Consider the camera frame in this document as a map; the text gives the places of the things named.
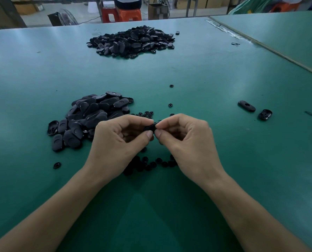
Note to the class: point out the small open cardboard box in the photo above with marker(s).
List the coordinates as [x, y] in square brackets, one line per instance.
[158, 10]

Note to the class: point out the grey floor fan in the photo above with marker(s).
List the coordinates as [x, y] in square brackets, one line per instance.
[62, 18]

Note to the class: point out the person's left hand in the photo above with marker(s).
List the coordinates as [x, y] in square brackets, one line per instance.
[114, 149]

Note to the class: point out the small black plastic scrap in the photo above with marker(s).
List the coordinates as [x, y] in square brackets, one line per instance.
[235, 44]

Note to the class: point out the person's left forearm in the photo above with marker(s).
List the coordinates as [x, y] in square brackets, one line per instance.
[43, 220]

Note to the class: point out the person's right forearm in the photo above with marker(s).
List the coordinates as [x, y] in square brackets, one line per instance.
[258, 223]

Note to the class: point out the large brown cardboard box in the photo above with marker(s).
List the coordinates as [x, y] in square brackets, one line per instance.
[3, 12]

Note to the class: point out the red plastic stool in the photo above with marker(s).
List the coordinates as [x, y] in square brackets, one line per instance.
[129, 14]
[285, 6]
[109, 14]

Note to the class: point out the pile of black shells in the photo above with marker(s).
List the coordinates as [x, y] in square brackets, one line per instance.
[132, 42]
[87, 110]

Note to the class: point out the green striped bag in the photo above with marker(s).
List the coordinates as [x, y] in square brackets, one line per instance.
[253, 5]

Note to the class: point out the pile of small black buttons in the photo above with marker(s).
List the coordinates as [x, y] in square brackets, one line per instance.
[143, 165]

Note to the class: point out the person's right hand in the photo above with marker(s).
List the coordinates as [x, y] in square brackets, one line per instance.
[195, 152]

